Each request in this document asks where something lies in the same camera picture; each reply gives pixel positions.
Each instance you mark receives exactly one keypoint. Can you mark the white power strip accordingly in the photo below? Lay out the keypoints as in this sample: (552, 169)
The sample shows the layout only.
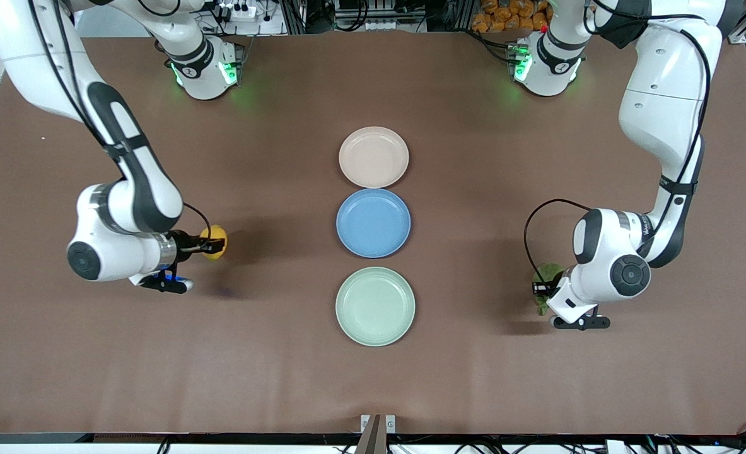
(243, 11)

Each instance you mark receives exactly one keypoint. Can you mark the small white box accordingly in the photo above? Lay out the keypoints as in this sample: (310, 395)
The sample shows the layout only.
(615, 446)

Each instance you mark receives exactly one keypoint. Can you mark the beige plate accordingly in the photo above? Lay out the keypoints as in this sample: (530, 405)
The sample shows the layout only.
(373, 157)

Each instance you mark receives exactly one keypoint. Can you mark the yellow lemon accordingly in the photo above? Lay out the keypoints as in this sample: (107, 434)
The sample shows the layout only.
(215, 231)

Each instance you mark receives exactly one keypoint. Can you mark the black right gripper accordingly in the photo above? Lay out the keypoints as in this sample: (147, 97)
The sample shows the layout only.
(186, 244)

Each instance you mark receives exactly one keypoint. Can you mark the blue plate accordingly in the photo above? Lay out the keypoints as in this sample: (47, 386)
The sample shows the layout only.
(373, 222)

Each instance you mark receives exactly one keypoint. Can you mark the brown table cover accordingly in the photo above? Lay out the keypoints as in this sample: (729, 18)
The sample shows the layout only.
(284, 378)

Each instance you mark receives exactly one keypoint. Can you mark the orange snack bags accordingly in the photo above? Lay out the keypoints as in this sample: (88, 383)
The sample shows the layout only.
(505, 14)

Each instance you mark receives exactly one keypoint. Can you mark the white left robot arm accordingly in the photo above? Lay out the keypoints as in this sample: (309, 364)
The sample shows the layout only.
(663, 94)

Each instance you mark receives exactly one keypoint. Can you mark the black equipment rack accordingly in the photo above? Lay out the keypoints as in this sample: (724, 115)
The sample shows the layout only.
(372, 12)

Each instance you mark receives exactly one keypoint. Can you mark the metal table edge bracket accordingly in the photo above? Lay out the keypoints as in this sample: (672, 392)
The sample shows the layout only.
(378, 435)

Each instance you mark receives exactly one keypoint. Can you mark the pale green plate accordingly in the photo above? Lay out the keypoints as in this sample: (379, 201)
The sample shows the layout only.
(375, 306)

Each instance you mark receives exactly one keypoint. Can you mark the green lettuce leaf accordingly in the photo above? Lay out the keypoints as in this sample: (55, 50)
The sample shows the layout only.
(549, 272)

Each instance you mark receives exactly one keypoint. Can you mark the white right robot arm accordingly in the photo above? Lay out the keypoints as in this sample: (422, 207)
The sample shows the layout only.
(32, 63)

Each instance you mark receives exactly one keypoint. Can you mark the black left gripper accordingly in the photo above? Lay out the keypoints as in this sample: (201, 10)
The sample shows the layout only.
(540, 289)

